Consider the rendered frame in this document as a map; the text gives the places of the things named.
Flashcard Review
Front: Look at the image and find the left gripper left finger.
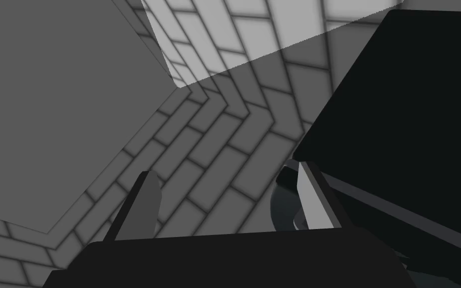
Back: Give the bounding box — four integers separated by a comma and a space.
103, 169, 163, 242

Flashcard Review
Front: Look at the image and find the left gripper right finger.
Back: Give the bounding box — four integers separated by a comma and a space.
296, 160, 354, 231

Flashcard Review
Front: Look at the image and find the black appliance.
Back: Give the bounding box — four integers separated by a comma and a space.
285, 8, 461, 288

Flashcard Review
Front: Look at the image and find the grey cupboard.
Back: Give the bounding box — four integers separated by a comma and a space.
0, 0, 180, 235

